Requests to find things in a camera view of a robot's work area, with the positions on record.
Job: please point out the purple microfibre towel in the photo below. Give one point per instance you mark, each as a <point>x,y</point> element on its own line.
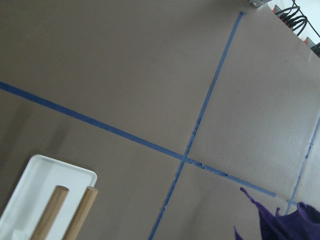
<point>302,224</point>

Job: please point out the white rack base tray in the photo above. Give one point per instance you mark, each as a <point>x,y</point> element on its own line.
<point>33,191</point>

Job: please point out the wooden rack rod one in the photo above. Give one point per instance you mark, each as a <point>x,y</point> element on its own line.
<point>50,213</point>

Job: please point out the power strip with plugs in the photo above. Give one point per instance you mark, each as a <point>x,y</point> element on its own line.
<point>302,17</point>

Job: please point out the wooden rack rod two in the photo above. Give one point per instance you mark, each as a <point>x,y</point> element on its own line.
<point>81,213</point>

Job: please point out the blue tape line lengthwise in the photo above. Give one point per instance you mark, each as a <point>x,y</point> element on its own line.
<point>196,126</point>

